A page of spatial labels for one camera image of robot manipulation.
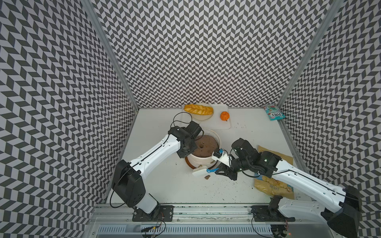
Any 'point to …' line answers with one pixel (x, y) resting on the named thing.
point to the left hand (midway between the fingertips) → (189, 151)
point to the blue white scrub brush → (202, 171)
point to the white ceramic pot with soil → (209, 141)
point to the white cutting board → (215, 122)
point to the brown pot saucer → (189, 165)
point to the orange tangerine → (224, 116)
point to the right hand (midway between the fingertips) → (218, 171)
